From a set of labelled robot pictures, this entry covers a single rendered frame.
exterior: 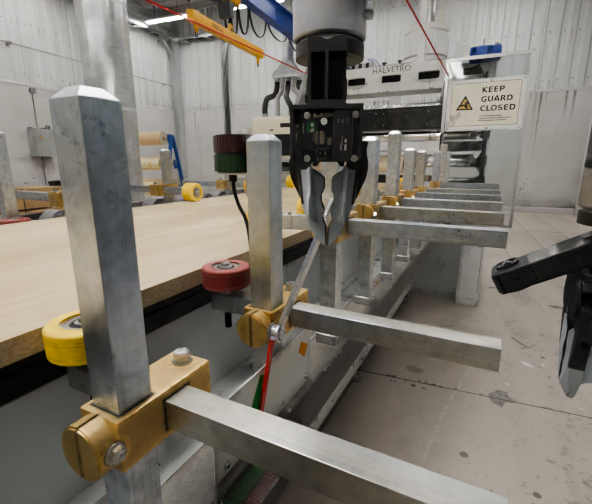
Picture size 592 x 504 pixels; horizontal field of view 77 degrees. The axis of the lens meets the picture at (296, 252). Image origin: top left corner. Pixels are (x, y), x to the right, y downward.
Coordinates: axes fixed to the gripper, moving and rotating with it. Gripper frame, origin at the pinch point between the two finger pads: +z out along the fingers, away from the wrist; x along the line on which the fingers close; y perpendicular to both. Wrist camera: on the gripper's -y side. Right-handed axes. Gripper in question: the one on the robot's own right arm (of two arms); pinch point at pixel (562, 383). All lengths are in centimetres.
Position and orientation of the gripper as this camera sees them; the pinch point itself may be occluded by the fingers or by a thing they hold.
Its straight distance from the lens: 55.3
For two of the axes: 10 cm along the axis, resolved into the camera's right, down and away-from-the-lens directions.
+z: 0.0, 9.7, 2.4
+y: 8.9, 1.1, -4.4
